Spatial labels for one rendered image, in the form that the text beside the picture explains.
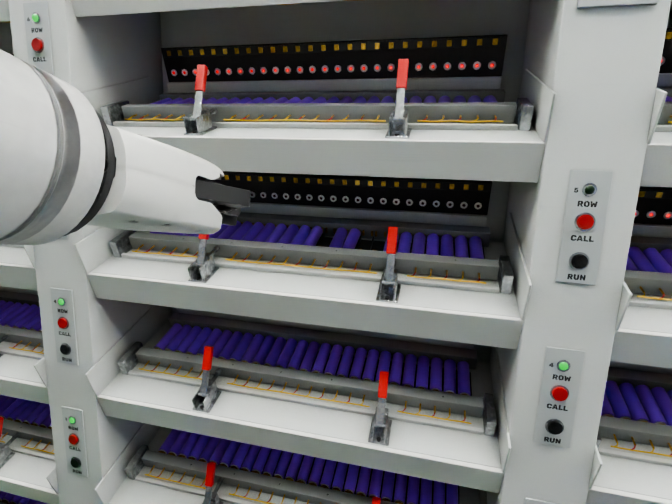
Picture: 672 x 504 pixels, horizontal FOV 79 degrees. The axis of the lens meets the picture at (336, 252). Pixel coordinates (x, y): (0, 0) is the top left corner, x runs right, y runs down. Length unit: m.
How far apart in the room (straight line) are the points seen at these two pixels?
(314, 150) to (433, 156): 0.14
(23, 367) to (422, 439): 0.68
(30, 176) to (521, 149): 0.44
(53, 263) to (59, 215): 0.53
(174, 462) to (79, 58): 0.66
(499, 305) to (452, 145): 0.20
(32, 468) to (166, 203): 0.81
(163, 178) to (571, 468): 0.55
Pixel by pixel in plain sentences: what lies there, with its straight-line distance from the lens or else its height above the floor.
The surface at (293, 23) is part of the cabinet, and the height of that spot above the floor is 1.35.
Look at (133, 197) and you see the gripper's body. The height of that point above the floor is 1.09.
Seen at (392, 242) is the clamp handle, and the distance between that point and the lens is 0.53.
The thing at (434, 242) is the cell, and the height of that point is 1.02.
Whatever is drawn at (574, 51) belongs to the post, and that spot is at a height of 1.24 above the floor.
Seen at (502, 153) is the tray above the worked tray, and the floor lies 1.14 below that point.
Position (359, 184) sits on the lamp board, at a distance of 0.65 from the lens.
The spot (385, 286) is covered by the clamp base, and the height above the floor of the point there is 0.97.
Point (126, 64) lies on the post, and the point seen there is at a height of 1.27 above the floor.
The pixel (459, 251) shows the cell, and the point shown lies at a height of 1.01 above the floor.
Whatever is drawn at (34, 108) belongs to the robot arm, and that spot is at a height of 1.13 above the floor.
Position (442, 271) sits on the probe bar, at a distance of 0.57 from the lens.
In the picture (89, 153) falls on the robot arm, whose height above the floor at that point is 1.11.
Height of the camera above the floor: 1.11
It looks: 11 degrees down
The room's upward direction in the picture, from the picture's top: 2 degrees clockwise
